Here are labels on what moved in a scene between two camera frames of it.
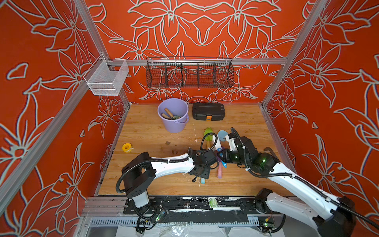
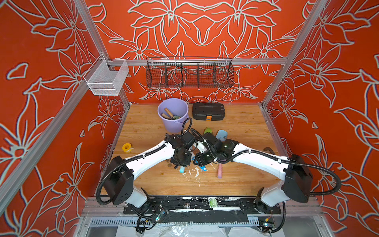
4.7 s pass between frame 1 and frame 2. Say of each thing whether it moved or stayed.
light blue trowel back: stayed
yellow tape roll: stayed
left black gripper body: moved
